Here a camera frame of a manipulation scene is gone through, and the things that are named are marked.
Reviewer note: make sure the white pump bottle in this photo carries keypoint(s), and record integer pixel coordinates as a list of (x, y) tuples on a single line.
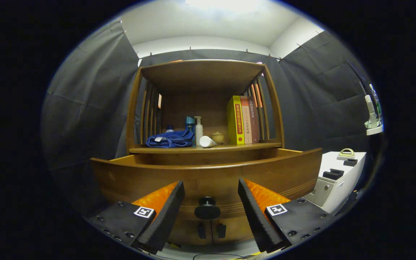
[(198, 131)]

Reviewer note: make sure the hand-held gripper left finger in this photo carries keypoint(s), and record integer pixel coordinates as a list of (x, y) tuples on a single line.
[(164, 216)]

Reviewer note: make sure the white green-capped cleanser tube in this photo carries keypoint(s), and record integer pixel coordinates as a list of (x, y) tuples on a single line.
[(206, 141)]

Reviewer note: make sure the white drawer cabinet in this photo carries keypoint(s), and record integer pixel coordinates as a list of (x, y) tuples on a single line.
[(338, 164)]

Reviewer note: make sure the white wall-mounted holder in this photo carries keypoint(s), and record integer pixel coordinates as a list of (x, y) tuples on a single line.
[(370, 108)]

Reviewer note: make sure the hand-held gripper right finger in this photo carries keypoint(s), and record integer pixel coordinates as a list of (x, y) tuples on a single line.
[(256, 216)]

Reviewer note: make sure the small white blue-capped bottle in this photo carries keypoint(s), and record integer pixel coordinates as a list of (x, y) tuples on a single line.
[(169, 129)]

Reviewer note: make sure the yellow book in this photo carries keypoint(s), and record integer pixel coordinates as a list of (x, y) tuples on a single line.
[(234, 122)]

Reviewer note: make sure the beige lidded teacup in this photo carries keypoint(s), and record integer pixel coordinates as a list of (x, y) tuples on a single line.
[(218, 138)]

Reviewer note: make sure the wooden cabinet door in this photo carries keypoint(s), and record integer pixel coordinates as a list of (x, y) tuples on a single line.
[(188, 231), (237, 227)]

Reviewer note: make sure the brown book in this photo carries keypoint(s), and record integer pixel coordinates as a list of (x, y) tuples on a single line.
[(255, 122)]

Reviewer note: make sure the teal blue bottle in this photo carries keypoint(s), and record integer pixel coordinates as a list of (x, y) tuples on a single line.
[(190, 124)]

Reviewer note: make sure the cream and orange book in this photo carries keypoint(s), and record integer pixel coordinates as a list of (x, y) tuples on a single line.
[(247, 122)]

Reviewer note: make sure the wooden countertop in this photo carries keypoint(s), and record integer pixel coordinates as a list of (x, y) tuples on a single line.
[(237, 146)]

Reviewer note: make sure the pale green tape dispenser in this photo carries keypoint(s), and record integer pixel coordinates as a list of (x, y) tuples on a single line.
[(346, 153)]

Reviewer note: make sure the small black box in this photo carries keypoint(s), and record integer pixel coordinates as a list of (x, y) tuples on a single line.
[(350, 162)]

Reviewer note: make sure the blue folded towel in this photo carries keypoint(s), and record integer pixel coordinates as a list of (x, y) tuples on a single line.
[(172, 139)]

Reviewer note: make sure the wooden cabinet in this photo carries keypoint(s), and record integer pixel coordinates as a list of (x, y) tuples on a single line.
[(200, 76)]

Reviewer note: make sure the black open tray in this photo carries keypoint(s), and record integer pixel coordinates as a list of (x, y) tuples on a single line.
[(333, 174)]

